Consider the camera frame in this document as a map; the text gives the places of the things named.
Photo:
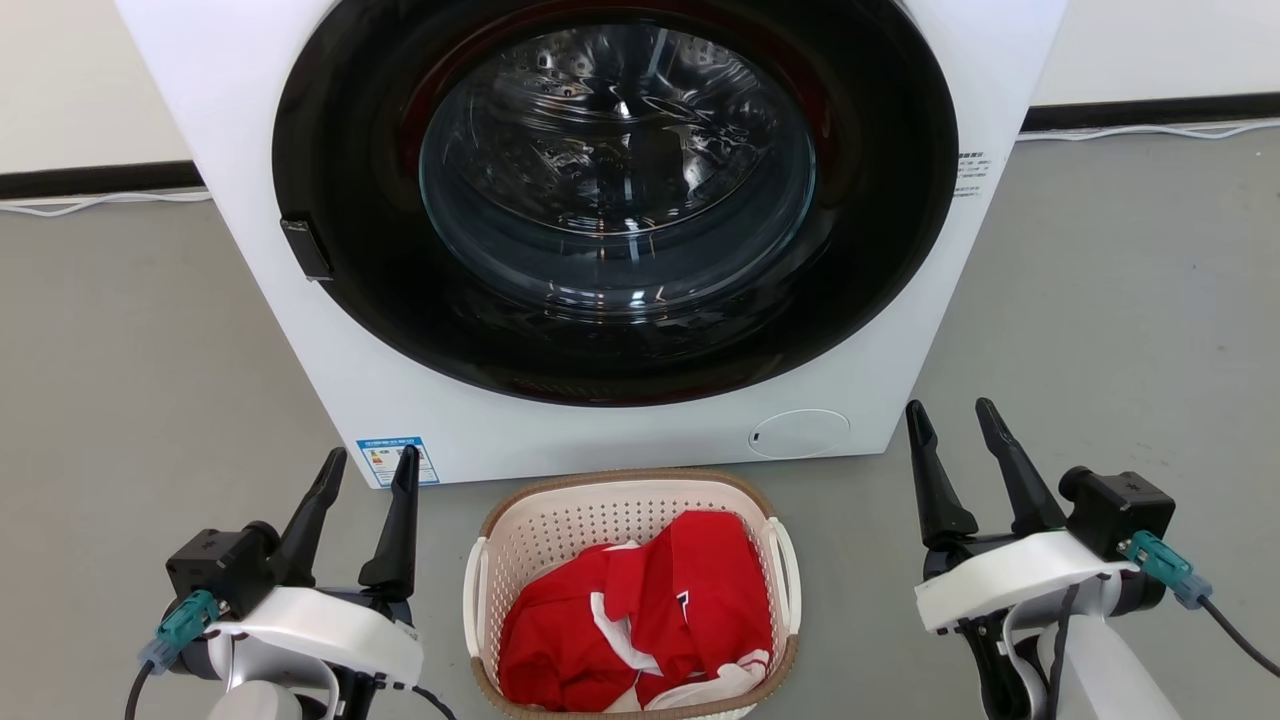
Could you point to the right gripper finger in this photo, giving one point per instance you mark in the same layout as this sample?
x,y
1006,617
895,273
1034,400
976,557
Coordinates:
x,y
940,490
1020,480

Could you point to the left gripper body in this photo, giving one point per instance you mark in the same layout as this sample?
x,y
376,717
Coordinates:
x,y
330,625

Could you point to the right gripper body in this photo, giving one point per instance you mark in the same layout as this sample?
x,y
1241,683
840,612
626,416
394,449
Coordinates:
x,y
1010,580

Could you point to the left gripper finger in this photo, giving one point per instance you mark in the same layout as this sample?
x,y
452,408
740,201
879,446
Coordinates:
x,y
398,540
310,520

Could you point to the cream perforated laundry basket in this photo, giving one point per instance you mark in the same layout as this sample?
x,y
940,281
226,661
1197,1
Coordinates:
x,y
560,520

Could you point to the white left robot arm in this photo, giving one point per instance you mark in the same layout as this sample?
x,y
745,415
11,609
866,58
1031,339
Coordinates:
x,y
265,705

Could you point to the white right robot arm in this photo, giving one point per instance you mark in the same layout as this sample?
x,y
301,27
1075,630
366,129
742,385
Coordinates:
x,y
1100,670

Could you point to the blue energy label sticker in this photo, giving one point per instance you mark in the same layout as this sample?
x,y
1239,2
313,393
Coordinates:
x,y
398,462

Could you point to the round white filter cover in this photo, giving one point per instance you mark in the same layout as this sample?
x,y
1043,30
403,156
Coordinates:
x,y
800,434

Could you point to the white front-load washing machine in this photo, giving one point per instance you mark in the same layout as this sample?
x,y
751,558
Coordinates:
x,y
560,440

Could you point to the red and white garment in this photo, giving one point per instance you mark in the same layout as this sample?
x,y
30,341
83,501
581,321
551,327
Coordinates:
x,y
700,580

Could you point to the dark round glass door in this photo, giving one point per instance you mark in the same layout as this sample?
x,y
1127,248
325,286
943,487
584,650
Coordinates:
x,y
900,200

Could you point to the white text side sticker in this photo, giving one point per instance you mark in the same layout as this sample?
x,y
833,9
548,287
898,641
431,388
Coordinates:
x,y
970,175

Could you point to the black baseboard strip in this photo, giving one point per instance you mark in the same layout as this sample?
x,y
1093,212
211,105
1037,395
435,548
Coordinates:
x,y
1150,110
90,180

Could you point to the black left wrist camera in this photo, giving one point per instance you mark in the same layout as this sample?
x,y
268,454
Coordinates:
x,y
220,565

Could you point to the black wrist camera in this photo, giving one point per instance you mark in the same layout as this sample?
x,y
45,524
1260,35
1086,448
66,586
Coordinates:
x,y
220,565
1120,510

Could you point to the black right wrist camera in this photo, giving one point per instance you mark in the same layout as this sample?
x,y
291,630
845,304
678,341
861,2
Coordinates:
x,y
1120,510

